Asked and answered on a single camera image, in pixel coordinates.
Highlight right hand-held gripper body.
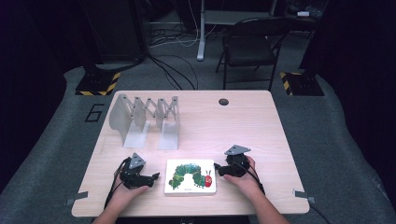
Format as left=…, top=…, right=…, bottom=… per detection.
left=223, top=144, right=252, bottom=178

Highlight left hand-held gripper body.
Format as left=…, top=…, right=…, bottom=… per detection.
left=120, top=152, right=148, bottom=189

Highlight white caterpillar picture book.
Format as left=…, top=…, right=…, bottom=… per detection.
left=163, top=158, right=218, bottom=197

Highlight person's left hand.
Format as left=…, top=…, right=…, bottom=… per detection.
left=106, top=182, right=150, bottom=209

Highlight person's right hand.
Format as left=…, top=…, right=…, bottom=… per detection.
left=223, top=155, right=265, bottom=201

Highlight grey expandable metal book rack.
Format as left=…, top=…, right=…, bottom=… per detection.
left=108, top=93, right=182, bottom=151

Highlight black stand base yellow stripes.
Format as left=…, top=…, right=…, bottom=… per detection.
left=75, top=68, right=122, bottom=97
left=278, top=71, right=325, bottom=97

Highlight black folding chair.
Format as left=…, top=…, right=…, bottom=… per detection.
left=215, top=16, right=292, bottom=92

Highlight white desk leg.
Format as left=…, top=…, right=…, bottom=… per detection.
left=196, top=0, right=207, bottom=62

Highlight dark cabinet panel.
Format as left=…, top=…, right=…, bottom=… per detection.
left=78, top=0, right=149, bottom=64

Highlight grey desk shelf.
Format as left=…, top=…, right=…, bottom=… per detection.
left=204, top=10, right=278, bottom=26

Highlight left hand-held gripper black cable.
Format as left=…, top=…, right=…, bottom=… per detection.
left=103, top=157, right=133, bottom=210

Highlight hand-held gripper black cable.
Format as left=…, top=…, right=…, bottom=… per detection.
left=237, top=160, right=266, bottom=196
left=103, top=157, right=133, bottom=210

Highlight right hand-held gripper black cable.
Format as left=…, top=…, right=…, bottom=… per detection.
left=237, top=160, right=266, bottom=196

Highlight grey table edge bracket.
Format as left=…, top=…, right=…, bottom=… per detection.
left=291, top=189, right=317, bottom=205
left=64, top=190, right=90, bottom=206

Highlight black floor cables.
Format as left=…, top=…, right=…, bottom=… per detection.
left=146, top=53, right=200, bottom=91

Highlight white floor cables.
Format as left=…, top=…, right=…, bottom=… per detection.
left=148, top=0, right=219, bottom=49

